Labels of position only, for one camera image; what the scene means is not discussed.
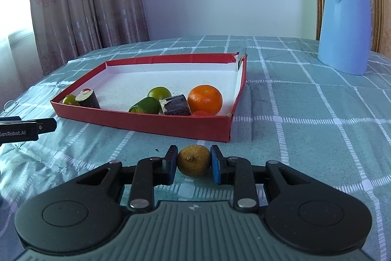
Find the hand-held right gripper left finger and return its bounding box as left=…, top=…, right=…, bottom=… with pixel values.
left=75, top=145, right=179, bottom=213

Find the orange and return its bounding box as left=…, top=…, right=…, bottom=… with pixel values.
left=187, top=84, right=223, bottom=115

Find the red cardboard box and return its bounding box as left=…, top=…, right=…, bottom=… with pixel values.
left=50, top=53, right=248, bottom=142

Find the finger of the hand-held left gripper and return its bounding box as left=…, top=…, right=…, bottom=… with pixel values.
left=36, top=118, right=57, bottom=135

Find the large green tomato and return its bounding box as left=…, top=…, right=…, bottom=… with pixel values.
left=147, top=87, right=172, bottom=102

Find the brown patterned curtain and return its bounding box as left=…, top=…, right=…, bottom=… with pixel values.
left=30, top=0, right=150, bottom=76

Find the green cucumber piece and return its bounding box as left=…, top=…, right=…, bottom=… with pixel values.
left=128, top=97, right=161, bottom=115

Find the white sheer curtain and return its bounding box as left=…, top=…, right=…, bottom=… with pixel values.
left=0, top=29, right=46, bottom=98

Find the dark purple eggplant piece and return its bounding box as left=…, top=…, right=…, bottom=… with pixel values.
left=158, top=94, right=192, bottom=116
left=75, top=90, right=101, bottom=109

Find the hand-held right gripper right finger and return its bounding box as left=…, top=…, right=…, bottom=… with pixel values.
left=210, top=145, right=314, bottom=214

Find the blue electric kettle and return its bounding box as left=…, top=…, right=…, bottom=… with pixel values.
left=317, top=0, right=371, bottom=76

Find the brown round fruit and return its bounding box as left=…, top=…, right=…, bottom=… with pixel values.
left=177, top=145, right=212, bottom=177

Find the metal wire clip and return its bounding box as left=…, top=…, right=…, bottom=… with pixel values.
left=1, top=100, right=19, bottom=116

